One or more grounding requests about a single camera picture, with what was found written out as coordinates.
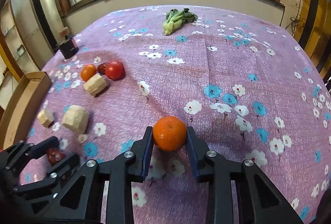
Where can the large red jujube date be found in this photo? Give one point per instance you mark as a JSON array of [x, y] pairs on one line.
[[54, 156]]

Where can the brown cardboard tray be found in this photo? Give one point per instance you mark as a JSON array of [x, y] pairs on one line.
[[22, 107]]

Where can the black jar with cork knob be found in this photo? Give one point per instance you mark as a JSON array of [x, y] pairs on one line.
[[67, 44]]

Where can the wooden wall shelf unit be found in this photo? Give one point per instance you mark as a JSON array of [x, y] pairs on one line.
[[15, 56]]

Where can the green bok choy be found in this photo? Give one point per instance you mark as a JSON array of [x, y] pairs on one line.
[[175, 19]]

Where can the tall standing air conditioner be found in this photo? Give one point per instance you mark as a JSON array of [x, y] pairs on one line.
[[49, 21]]

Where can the small beige yam chunk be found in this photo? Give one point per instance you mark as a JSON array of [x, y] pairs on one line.
[[45, 117]]

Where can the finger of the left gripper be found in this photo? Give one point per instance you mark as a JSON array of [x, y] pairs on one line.
[[35, 151], [59, 169]]

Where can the red cherry tomato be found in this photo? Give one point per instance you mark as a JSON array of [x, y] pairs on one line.
[[114, 70]]

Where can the dark red date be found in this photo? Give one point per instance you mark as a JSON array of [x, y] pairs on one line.
[[102, 68]]

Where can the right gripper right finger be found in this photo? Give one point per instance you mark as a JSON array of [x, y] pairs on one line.
[[259, 200]]

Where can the orange tangerine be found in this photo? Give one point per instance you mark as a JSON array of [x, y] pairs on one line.
[[87, 72], [169, 133]]

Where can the purple floral tablecloth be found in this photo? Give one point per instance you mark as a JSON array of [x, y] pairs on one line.
[[246, 87]]

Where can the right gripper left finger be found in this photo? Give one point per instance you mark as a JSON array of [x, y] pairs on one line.
[[80, 201]]

